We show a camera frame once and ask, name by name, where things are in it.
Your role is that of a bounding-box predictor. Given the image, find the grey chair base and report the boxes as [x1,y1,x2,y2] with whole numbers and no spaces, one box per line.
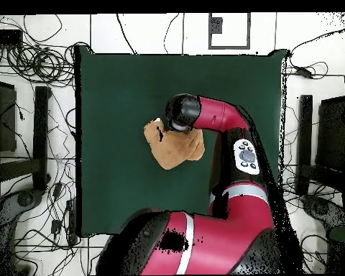
[0,188,45,276]
[300,194,345,231]

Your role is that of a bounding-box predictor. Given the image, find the black cable coil bundle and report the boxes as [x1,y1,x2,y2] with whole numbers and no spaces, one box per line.
[5,41,88,88]

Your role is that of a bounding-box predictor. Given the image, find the black monitor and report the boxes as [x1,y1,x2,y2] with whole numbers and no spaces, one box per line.
[0,79,18,153]

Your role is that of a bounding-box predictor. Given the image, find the black power strip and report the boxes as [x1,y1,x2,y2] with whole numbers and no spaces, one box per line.
[65,198,79,246]

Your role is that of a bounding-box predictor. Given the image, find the large black case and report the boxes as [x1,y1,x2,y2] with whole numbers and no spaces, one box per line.
[315,96,345,171]

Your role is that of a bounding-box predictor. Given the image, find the flat black box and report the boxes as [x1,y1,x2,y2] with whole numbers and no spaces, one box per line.
[0,28,24,46]

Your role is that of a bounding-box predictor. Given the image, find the curved black cable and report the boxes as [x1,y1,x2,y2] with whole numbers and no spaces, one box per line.
[116,12,138,55]

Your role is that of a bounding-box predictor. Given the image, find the black inline power adapter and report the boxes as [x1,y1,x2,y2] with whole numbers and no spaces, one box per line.
[294,65,315,80]

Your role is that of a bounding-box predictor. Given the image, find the dark green table cloth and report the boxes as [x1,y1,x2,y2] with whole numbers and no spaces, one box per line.
[74,45,288,239]

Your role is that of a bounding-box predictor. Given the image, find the small black power adapter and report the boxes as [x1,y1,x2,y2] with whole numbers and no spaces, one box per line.
[50,219,63,234]

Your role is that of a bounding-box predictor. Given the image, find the dark grey square frame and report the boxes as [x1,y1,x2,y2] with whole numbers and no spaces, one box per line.
[208,12,252,50]

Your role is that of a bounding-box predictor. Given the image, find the long black bar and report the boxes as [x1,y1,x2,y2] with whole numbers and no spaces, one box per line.
[32,86,52,191]

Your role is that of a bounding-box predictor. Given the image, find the tan terry towel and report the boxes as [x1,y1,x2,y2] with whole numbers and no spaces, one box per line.
[143,117,206,171]

